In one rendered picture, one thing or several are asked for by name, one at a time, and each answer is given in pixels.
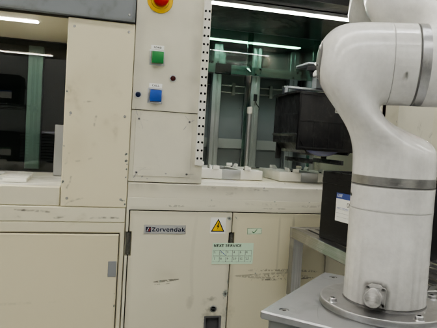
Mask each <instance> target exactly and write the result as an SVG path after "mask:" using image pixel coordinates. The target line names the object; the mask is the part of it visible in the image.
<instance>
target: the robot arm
mask: <svg viewBox="0 0 437 328"><path fill-rule="evenodd" d="M348 18H349V23H347V24H344V25H340V26H339V27H336V28H335V29H333V30H332V31H330V32H329V33H328V34H327V35H326V36H325V38H324V39H323V41H322V43H321V45H319V50H318V52H317V60H316V62H315V63H314V65H315V66H307V71H310V77H314V78H317V79H318V80H319V83H320V85H321V87H322V89H323V91H324V93H325V94H326V96H327V98H328V99H329V100H330V102H331V104H332V105H333V106H334V108H335V109H336V111H337V112H338V114H339V115H340V117H341V119H342V120H343V122H344V123H345V125H346V127H347V130H348V132H349V135H350V138H351V143H352V180H351V197H350V206H349V223H348V232H347V250H346V259H345V276H344V282H343V283H337V284H331V285H329V286H326V287H324V288H323V289H322V290H321V292H320V297H319V299H320V302H321V304H322V305H323V306H324V307H325V308H327V309H328V310H330V311H331V312H333V313H335V314H337V315H340V316H342V317H344V318H347V319H350V320H353V321H357V322H360V323H364V324H368V325H374V326H377V327H385V328H437V299H436V296H435V295H434V294H429V295H427V289H428V281H429V265H430V249H431V241H432V225H433V217H434V203H435V194H436V179H437V153H436V150H435V148H434V147H433V145H431V144H430V143H429V142H428V141H426V140H424V139H422V138H421V137H418V136H417V135H414V134H413V133H410V132H408V131H405V130H403V129H401V128H399V127H397V126H395V125H394V124H392V123H391V122H390V121H388V120H387V119H386V117H385V116H384V115H383V114H382V111H381V109H380V107H381V105H398V106H413V107H437V0H350V1H349V13H348Z"/></svg>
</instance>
